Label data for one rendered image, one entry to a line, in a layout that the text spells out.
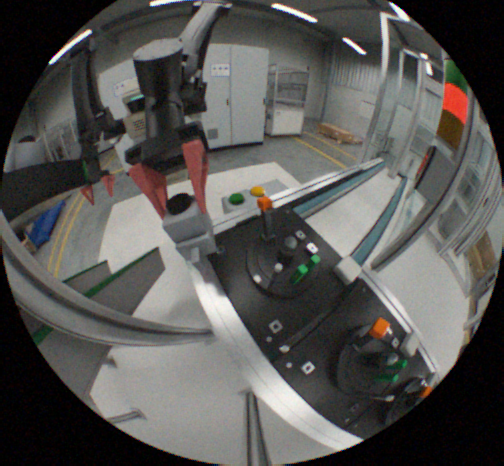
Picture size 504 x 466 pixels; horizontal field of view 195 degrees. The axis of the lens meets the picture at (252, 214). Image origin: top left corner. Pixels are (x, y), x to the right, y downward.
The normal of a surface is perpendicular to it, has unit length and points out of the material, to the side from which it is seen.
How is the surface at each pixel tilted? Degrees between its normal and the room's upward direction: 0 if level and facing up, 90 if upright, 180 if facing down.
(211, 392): 0
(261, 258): 0
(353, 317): 0
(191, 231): 83
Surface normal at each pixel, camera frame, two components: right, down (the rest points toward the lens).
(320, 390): 0.03, -0.69
